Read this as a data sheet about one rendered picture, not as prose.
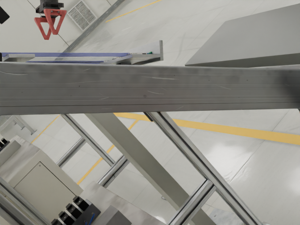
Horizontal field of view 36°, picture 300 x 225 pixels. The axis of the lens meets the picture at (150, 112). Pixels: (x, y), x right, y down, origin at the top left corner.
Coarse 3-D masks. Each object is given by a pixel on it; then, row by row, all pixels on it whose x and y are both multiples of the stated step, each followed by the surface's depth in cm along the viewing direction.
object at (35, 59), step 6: (30, 60) 142; (36, 60) 143; (42, 60) 144; (48, 60) 144; (54, 60) 145; (60, 60) 146; (66, 60) 147; (72, 60) 148; (78, 60) 149; (84, 60) 150; (90, 60) 151; (96, 60) 153; (102, 60) 154; (108, 60) 155
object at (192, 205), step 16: (144, 112) 141; (192, 192) 150; (208, 192) 148; (80, 208) 113; (96, 208) 111; (112, 208) 98; (192, 208) 147; (64, 224) 112; (80, 224) 110; (96, 224) 98; (112, 224) 96; (128, 224) 97; (176, 224) 144
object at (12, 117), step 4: (0, 116) 599; (4, 116) 601; (12, 116) 534; (16, 116) 535; (0, 120) 599; (8, 120) 532; (12, 120) 534; (16, 120) 608; (20, 120) 537; (4, 124) 530; (20, 124) 611; (24, 124) 540; (0, 128) 529; (28, 128) 542; (32, 132) 544; (0, 136) 533; (0, 140) 533
